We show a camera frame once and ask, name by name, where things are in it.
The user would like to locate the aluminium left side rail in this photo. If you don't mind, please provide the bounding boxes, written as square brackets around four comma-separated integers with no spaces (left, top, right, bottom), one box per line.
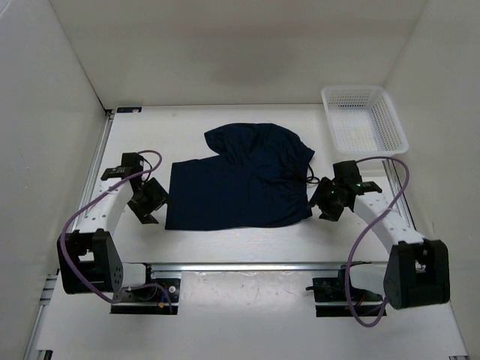
[78,109,115,209]

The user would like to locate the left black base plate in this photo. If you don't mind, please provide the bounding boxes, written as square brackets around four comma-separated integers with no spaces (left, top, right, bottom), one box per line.
[110,273,182,316]

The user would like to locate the white plastic basket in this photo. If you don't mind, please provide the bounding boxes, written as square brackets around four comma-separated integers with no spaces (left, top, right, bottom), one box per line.
[321,85,409,158]

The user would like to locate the aluminium right side rail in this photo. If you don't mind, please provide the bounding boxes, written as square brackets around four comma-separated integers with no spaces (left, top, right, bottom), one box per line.
[382,159,417,230]

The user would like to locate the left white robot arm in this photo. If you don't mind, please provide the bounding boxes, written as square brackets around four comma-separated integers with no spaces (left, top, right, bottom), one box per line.
[57,151,169,304]

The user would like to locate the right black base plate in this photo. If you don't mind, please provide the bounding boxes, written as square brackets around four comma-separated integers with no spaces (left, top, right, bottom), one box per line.
[305,277,383,318]

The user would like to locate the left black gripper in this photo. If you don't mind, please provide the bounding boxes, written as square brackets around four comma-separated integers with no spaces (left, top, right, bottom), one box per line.
[127,177,173,224]

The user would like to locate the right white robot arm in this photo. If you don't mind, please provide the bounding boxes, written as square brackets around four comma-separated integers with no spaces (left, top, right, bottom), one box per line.
[310,160,450,310]

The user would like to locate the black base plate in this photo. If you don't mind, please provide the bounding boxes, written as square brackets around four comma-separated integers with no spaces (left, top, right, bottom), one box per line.
[305,277,383,318]
[110,273,182,316]

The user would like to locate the aluminium rail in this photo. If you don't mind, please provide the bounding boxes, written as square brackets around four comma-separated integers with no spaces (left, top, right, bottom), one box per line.
[382,159,417,230]
[151,262,343,273]
[78,109,115,209]

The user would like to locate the aluminium front rail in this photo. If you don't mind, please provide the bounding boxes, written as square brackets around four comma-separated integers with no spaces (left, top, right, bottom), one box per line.
[151,262,343,273]

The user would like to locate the navy blue shorts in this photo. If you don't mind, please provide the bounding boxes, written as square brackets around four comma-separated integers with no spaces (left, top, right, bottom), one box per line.
[165,123,315,231]

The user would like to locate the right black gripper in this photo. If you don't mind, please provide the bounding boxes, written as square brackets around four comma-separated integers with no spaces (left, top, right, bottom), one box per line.
[304,176,347,222]

